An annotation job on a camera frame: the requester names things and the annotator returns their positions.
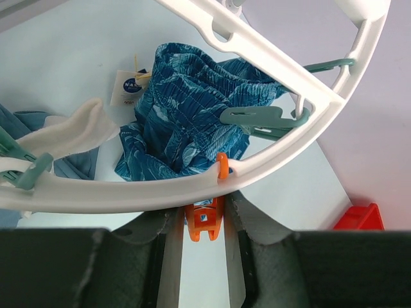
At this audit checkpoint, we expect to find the white round clip hanger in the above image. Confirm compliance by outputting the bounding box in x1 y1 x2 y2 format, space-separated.
1 1 390 214

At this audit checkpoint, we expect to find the red plastic tray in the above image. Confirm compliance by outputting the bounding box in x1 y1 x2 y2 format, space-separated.
333 203 385 230

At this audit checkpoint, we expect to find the grey blue sock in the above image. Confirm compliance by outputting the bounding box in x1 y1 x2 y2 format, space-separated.
0 102 100 229

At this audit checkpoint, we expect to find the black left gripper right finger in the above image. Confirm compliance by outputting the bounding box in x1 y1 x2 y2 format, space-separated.
223 191 410 307

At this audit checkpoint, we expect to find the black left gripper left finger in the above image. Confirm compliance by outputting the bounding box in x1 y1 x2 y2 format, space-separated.
1 208 184 307

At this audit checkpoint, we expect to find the orange clothes peg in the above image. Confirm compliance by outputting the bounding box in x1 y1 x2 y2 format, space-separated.
184 151 231 243

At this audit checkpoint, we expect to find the blue patterned cloth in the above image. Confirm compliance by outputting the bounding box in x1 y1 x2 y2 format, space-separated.
115 42 283 182

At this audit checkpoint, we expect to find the teal clothes peg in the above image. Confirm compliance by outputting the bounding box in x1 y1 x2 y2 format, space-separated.
220 106 310 141
1 128 53 191
303 58 356 74

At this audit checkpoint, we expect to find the white sock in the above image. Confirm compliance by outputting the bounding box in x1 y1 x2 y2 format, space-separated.
0 97 120 219

